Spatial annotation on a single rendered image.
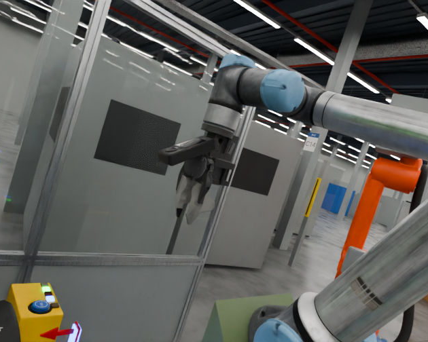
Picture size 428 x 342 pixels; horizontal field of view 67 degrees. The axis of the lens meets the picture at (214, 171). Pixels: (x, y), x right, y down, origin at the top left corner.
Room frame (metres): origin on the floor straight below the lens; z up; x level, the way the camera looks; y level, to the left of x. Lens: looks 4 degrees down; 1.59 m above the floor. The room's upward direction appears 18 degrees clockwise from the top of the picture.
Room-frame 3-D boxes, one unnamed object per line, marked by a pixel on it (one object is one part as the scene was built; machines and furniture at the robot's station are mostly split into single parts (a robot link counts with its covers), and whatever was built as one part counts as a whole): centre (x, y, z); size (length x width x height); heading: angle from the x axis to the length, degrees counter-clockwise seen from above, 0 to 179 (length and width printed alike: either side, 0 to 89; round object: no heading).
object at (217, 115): (0.70, 0.02, 1.65); 0.08 x 0.08 x 0.05
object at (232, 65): (0.70, 0.02, 1.73); 0.09 x 0.08 x 0.11; 47
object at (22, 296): (0.81, 0.34, 1.02); 0.16 x 0.10 x 0.11; 41
